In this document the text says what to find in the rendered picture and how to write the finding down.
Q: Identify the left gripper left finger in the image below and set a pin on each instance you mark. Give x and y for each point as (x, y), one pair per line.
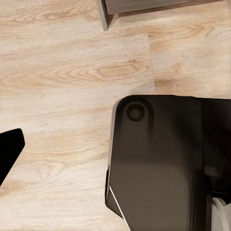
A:
(11, 145)

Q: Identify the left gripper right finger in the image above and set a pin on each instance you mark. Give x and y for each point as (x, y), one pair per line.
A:
(223, 143)

